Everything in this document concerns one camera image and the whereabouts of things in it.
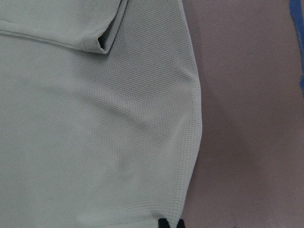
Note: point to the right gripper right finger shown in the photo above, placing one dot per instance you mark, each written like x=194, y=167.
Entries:
x=180, y=224

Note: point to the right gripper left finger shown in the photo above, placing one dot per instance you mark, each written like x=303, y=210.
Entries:
x=163, y=223

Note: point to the olive green long-sleeve shirt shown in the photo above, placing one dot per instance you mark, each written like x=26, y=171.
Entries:
x=100, y=113

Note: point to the blue tape line lengthwise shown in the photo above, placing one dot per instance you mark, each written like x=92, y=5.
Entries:
x=296, y=11

